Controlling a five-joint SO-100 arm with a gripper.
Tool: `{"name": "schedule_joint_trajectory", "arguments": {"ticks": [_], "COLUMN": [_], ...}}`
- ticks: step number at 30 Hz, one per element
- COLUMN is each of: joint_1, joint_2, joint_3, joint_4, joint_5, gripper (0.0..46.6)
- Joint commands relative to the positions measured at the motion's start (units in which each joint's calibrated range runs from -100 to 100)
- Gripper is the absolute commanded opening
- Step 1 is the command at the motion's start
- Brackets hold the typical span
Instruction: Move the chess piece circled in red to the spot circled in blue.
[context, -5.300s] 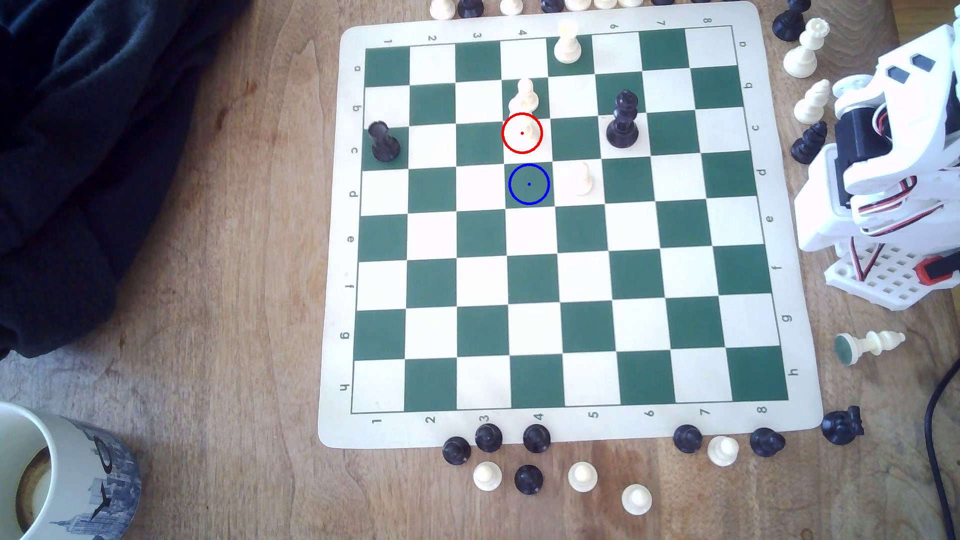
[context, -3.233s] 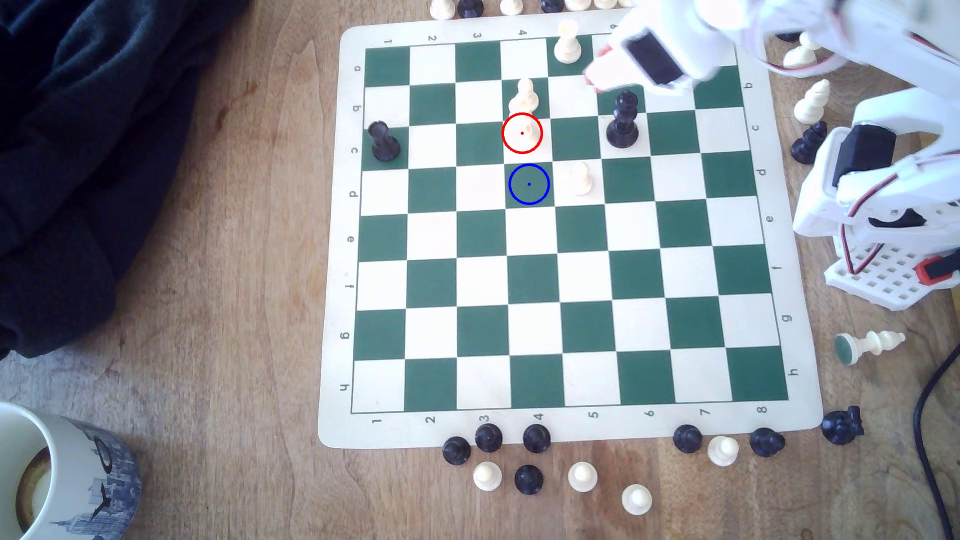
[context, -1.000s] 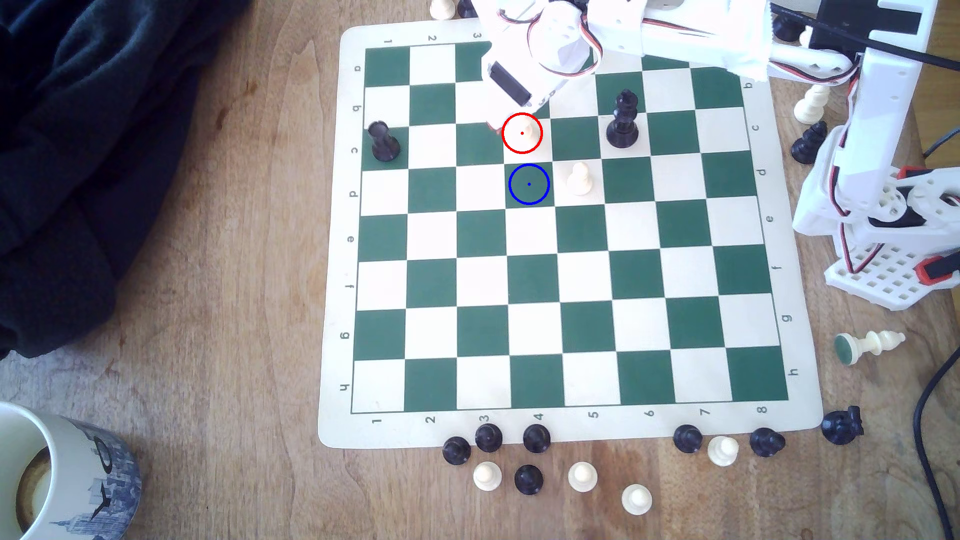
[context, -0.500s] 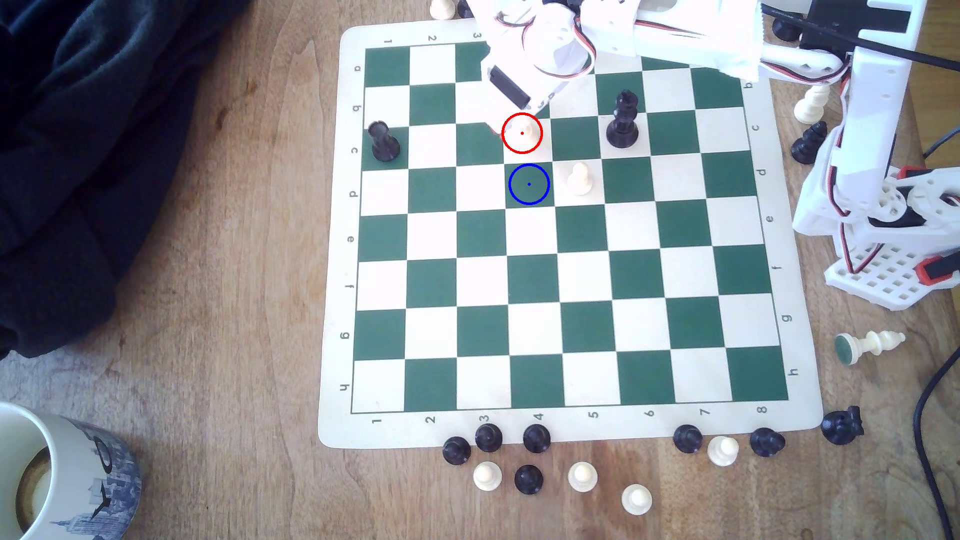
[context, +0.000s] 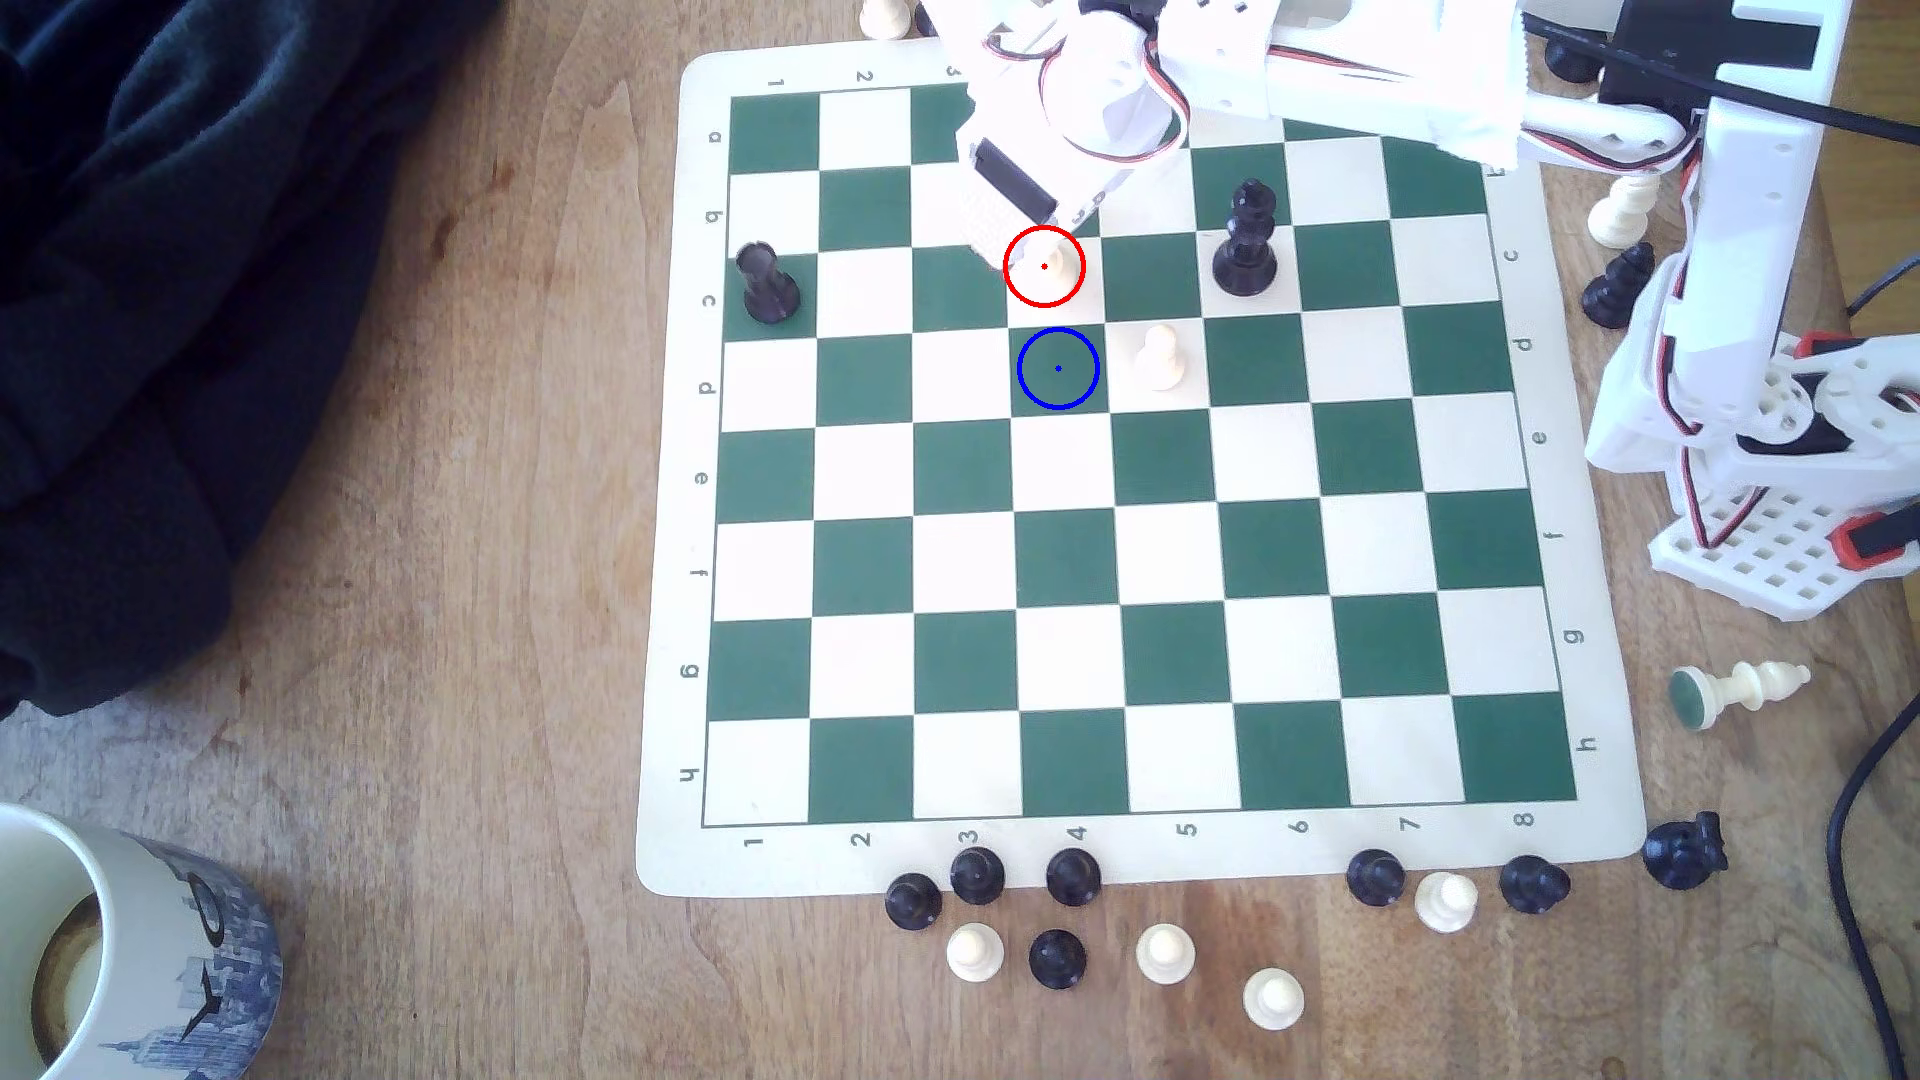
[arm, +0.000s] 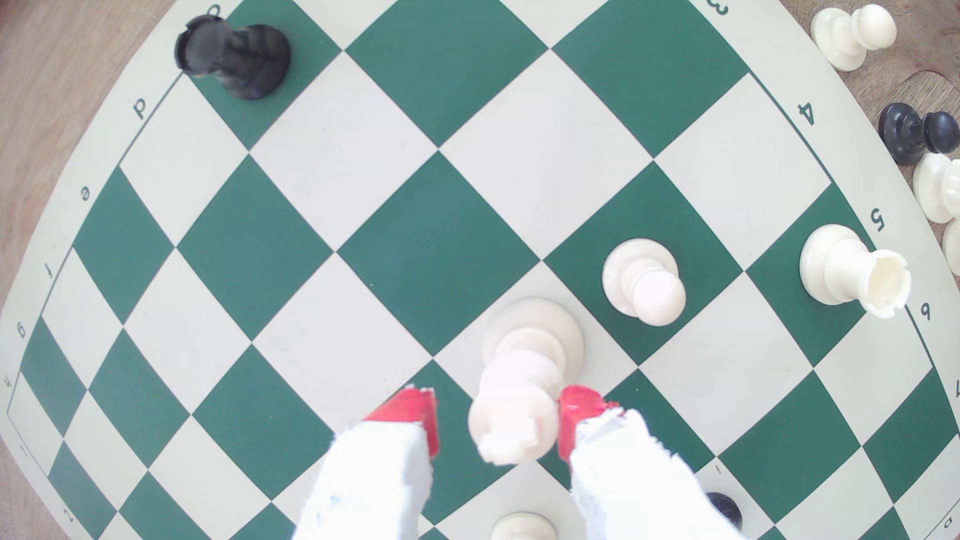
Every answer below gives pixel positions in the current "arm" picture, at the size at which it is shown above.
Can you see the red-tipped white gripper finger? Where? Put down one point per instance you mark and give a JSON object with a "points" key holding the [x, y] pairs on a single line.
{"points": [[637, 487], [375, 480]]}

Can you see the white king chess piece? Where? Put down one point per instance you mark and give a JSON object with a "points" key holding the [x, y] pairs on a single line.
{"points": [[525, 375]]}

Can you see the black queen chess piece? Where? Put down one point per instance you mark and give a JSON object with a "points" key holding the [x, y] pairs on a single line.
{"points": [[726, 510]]}

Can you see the white pawn chess piece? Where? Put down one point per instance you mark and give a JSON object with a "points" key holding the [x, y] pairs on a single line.
{"points": [[523, 527], [847, 34], [954, 247], [645, 285], [937, 187]]}

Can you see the green and white chess mat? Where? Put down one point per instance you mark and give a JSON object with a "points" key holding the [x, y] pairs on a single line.
{"points": [[439, 251]]}

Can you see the black rook chess piece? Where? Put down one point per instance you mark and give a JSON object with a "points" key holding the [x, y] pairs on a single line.
{"points": [[247, 60]]}

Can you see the black pawn chess piece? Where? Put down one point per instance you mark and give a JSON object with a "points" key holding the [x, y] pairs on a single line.
{"points": [[911, 133]]}

